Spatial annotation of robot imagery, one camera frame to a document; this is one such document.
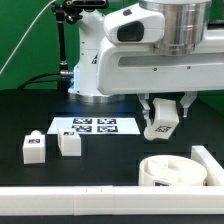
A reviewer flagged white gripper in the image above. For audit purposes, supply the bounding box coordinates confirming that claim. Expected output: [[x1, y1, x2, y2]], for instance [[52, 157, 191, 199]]
[[97, 34, 224, 124]]

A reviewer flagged white round stool seat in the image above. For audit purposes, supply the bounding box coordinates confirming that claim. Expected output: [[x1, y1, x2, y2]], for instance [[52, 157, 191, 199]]
[[138, 155, 207, 186]]

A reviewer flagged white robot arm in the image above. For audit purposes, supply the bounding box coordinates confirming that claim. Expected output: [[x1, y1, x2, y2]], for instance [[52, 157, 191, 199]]
[[73, 0, 224, 115]]

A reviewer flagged white fiducial marker sheet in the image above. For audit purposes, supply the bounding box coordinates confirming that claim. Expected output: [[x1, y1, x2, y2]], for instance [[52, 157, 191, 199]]
[[47, 117, 140, 135]]

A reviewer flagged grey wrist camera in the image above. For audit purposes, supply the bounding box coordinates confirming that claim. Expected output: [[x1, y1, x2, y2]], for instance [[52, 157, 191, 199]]
[[104, 4, 165, 44]]

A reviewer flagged white right fence rail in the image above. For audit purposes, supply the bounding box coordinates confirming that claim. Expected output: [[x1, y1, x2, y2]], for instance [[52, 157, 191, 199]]
[[191, 145, 224, 187]]

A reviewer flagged white fence rail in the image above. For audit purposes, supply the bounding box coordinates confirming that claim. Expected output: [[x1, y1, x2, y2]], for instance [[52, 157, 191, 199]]
[[191, 145, 224, 187], [0, 186, 224, 216]]

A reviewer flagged white front fence rail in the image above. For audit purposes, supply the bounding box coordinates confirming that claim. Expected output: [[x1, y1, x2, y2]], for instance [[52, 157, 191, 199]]
[[0, 186, 224, 216]]

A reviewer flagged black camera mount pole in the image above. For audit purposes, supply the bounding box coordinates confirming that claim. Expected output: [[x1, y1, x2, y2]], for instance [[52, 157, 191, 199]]
[[52, 0, 109, 97]]

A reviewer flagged black cable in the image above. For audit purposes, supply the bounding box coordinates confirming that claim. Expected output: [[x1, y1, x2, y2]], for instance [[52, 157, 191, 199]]
[[17, 72, 73, 90]]

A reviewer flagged white cable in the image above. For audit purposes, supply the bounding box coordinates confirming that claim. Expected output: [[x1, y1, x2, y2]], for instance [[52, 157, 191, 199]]
[[0, 0, 58, 77]]

